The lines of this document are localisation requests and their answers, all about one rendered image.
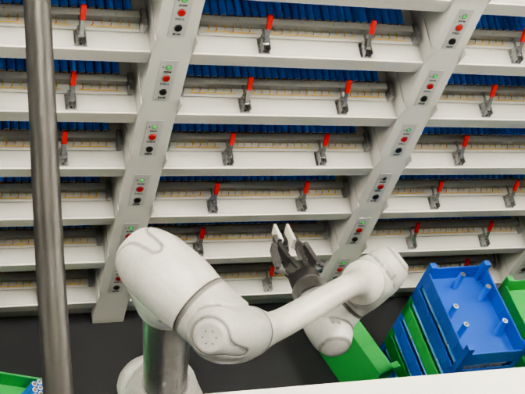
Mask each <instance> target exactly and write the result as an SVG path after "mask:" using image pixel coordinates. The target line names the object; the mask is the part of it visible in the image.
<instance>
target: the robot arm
mask: <svg viewBox="0 0 525 394"><path fill-rule="evenodd" d="M284 233H285V235H286V237H287V240H288V242H289V244H290V246H291V248H292V249H295V251H296V255H297V258H298V260H295V258H294V257H293V256H291V255H290V253H289V252H288V251H287V249H286V248H285V246H284V245H283V242H284V240H283V238H282V235H281V233H280V231H279V229H278V227H277V225H276V224H273V229H272V235H273V243H271V246H270V255H271V257H272V261H273V265H274V268H275V270H274V274H276V275H278V274H279V273H282V274H284V275H285V276H286V277H287V278H288V280H289V282H290V285H291V288H292V297H293V299H294V301H292V302H290V303H288V304H286V305H284V306H282V307H280V308H278V309H276V310H273V311H270V312H266V311H265V310H262V309H260V308H258V307H256V306H249V305H248V302H247V301H245V300H244V299H243V298H242V297H241V296H239V295H238V294H237V293H236V292H235V291H234V290H233V289H232V288H231V287H230V286H229V285H228V284H227V283H226V282H225V281H224V280H223V279H222V278H221V277H220V276H219V275H218V274H217V273H216V271H215V270H214V269H213V267H212V266H211V265H210V264H209V263H208V262H207V261H206V260H205V259H204V258H202V257H201V256H200V255H199V254H198V253H197V252H196V251H194V250H193V248H191V247H190V246H189V245H188V244H186V243H185V242H183V241H182V240H181V239H179V238H178V237H177V236H175V235H172V234H170V233H169V232H167V231H164V230H161V229H158V228H155V227H143V228H140V229H138V230H136V231H135V232H133V233H132V234H131V235H129V236H128V237H127V238H126V239H125V240H124V241H123V243H122V244H121V245H120V247H119V248H118V251H117V253H116V262H115V264H116V269H117V272H118V275H119V277H120V280H121V281H122V282H123V284H124V285H125V286H126V290H127V292H128V294H129V296H130V297H131V299H132V301H133V304H134V306H135V308H136V310H137V312H138V314H139V316H140V317H141V319H142V320H143V355H142V356H139V357H136V358H134V359H133V360H132V361H130V362H129V363H128V364H127V365H126V366H125V367H124V369H123V370H122V371H121V372H120V375H119V377H118V381H117V385H116V388H117V393H118V394H203V393H202V390H201V388H200V386H199V384H198V381H197V379H196V376H195V373H194V371H193V370H192V368H191V367H190V366H189V365H188V361H189V353H190V345H191V347H192V349H193V350H194V351H195V352H196V353H197V354H198V355H199V356H201V357H202V358H204V359H206V360H208V361H210V362H213V363H216V364H239V363H244V362H247V361H250V360H253V359H254V358H256V357H257V356H260V355H262V354H263V353H265V351H267V350H268V348H270V347H271V346H272V345H274V344H276V343H277V342H279V341H281V340H283V339H285V338H287V337H288V336H290V335H293V334H294V333H295V332H297V331H299V330H301V329H304V331H305V333H306V335H307V337H308V339H309V341H310V342H311V343H312V345H313V346H314V347H315V348H316V349H317V350H318V351H320V352H321V353H322V354H324V355H325V356H329V357H335V356H340V355H342V354H344V353H346V352H347V351H348V350H349V349H350V347H351V344H352V337H353V328H354V327H355V325H356V324H357V322H358V321H359V320H360V319H361V318H362V317H363V316H365V315H366V314H367V313H369V312H370V311H372V310H374V309H376V308H377V307H378V306H379V305H380V304H382V303H383V302H384V301H386V300H387V299H388V298H389V297H390V296H392V295H393V294H394V293H395V292H396V291H397V290H398V289H399V288H400V287H401V286H402V284H403V282H404V281H405V279H406V277H407V275H408V269H409V267H408V264H407V263H406V262H405V261H404V260H403V258H402V257H401V256H400V255H399V253H398V252H397V251H396V250H395V248H392V247H387V246H385V247H381V248H379V249H375V250H373V251H372V252H370V253H368V254H366V255H364V256H361V257H360V258H359V259H357V260H356V261H355V262H352V263H350V264H349V265H348V266H347V267H346V268H345V270H344V271H343V274H342V275H341V276H340V277H338V278H335V279H334V280H332V281H330V282H328V283H326V282H325V281H324V279H323V278H321V277H320V276H319V274H318V272H319V273H322V272H323V267H324V263H323V262H321V261H320V260H319V259H318V257H317V255H316V254H315V253H314V251H313V249H312V248H311V246H310V245H309V243H308V242H301V241H299V239H298V236H297V235H296V234H293V231H292V229H291V227H290V225H289V224H286V226H285V229H284ZM306 257H307V258H306ZM280 258H281V259H282V260H283V261H284V263H285V265H286V269H284V266H283V264H282V263H281V259H280ZM307 259H308V261H309V262H310V263H311V264H310V263H308V261H307Z"/></svg>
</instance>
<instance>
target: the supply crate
mask: <svg viewBox="0 0 525 394"><path fill-rule="evenodd" d="M490 266H491V263H490V261H489V260H483V262H482V263H481V265H480V266H466V267H439V268H438V266H437V264H436V263H430V264H429V266H428V268H427V269H426V271H425V272H424V274H423V276H422V277H421V279H420V281H421V283H422V285H423V288H424V290H425V292H426V294H427V297H428V299H429V301H430V304H431V306H432V308H433V310H434V313H435V315H436V317H437V320H438V322H439V324H440V326H441V329H442V331H443V333H444V335H445V337H446V340H447V342H448V345H449V347H450V349H451V351H452V354H453V356H454V357H455V361H456V363H457V365H458V367H460V366H468V365H476V364H491V363H500V362H508V361H516V360H520V358H521V357H522V356H523V355H524V353H525V339H522V337H521V335H520V333H519V331H518V329H517V327H516V325H515V323H514V321H513V319H512V317H511V315H510V313H509V311H508V309H507V307H506V305H505V303H504V301H503V299H502V297H501V295H500V293H499V291H498V289H497V287H496V285H495V283H494V281H493V279H492V277H491V275H490V273H489V271H488V269H489V268H490ZM460 272H464V273H465V274H466V276H465V277H464V279H463V281H462V283H461V284H460V286H459V287H458V288H457V289H453V288H452V285H453V283H454V282H455V280H456V278H457V277H458V276H459V274H460ZM486 284H489V285H490V286H491V289H490V291H489V292H488V294H487V295H486V296H485V297H484V299H483V301H478V300H477V297H478V296H479V294H480V292H481V291H482V289H483V288H484V286H485V285H486ZM454 303H456V304H458V305H459V308H458V309H457V311H456V312H455V314H454V316H453V318H452V319H451V318H450V316H449V314H448V311H449V310H450V309H451V307H452V305H453V304H454ZM502 318H506V319H507V320H508V323H507V325H506V326H505V327H504V328H503V330H502V331H501V333H500V334H499V335H494V333H493V331H494V330H495V328H496V327H497V326H498V324H499V323H500V321H501V320H502ZM464 321H466V322H468V323H469V324H470V326H469V327H468V328H467V329H466V331H465V333H464V334H463V336H462V338H459V336H458V334H457V331H458V330H459V328H460V327H461V325H462V324H463V322H464Z"/></svg>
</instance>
